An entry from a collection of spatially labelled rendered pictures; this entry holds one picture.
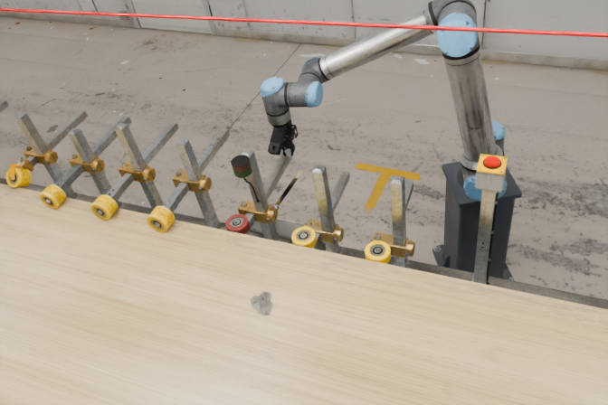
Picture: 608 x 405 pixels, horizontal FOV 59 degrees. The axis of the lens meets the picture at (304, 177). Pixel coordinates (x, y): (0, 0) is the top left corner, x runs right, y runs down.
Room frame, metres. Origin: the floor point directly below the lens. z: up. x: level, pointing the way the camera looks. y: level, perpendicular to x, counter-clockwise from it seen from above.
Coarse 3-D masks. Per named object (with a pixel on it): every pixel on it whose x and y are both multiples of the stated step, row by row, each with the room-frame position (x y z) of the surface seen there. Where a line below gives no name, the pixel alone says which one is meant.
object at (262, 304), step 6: (264, 294) 0.99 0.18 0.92; (270, 294) 1.00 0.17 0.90; (252, 300) 0.98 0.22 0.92; (258, 300) 0.98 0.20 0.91; (264, 300) 0.98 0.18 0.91; (270, 300) 0.98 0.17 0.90; (252, 306) 0.97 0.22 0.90; (258, 306) 0.96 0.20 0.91; (264, 306) 0.96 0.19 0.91; (270, 306) 0.95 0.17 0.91; (258, 312) 0.94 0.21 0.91; (264, 312) 0.94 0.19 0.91; (270, 312) 0.94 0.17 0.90
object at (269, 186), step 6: (282, 156) 1.69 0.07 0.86; (288, 156) 1.68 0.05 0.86; (282, 162) 1.65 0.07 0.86; (288, 162) 1.67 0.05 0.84; (276, 168) 1.62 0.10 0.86; (282, 168) 1.62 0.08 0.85; (276, 174) 1.58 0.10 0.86; (270, 180) 1.56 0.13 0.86; (276, 180) 1.57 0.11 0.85; (264, 186) 1.53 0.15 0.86; (270, 186) 1.52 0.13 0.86; (270, 192) 1.51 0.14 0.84; (246, 216) 1.39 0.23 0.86; (252, 216) 1.39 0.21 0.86; (252, 222) 1.38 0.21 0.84; (246, 234) 1.33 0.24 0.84
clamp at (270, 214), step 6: (252, 204) 1.43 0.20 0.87; (270, 204) 1.42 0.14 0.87; (240, 210) 1.42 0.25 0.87; (246, 210) 1.41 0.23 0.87; (252, 210) 1.41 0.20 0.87; (270, 210) 1.39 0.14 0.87; (276, 210) 1.40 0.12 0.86; (258, 216) 1.39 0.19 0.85; (264, 216) 1.38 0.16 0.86; (270, 216) 1.37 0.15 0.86; (276, 216) 1.39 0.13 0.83; (264, 222) 1.38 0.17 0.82
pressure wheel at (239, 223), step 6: (234, 216) 1.35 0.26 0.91; (240, 216) 1.35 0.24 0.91; (228, 222) 1.33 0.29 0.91; (234, 222) 1.32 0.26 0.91; (240, 222) 1.32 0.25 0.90; (246, 222) 1.31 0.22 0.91; (228, 228) 1.30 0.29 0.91; (234, 228) 1.30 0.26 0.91; (240, 228) 1.29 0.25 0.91; (246, 228) 1.30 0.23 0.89
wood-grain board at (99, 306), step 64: (0, 192) 1.77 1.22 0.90; (0, 256) 1.40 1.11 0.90; (64, 256) 1.33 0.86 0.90; (128, 256) 1.27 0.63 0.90; (192, 256) 1.22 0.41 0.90; (256, 256) 1.16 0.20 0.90; (320, 256) 1.11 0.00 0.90; (0, 320) 1.11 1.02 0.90; (64, 320) 1.06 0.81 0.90; (128, 320) 1.01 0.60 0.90; (192, 320) 0.96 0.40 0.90; (256, 320) 0.92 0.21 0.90; (320, 320) 0.88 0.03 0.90; (384, 320) 0.84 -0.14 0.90; (448, 320) 0.80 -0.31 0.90; (512, 320) 0.76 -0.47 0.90; (576, 320) 0.73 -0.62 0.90; (0, 384) 0.88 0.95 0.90; (64, 384) 0.84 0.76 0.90; (128, 384) 0.80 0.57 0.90; (192, 384) 0.76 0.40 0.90; (256, 384) 0.73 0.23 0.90; (320, 384) 0.69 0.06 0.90; (384, 384) 0.66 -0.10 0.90; (448, 384) 0.63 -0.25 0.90; (512, 384) 0.59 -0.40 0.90; (576, 384) 0.56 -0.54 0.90
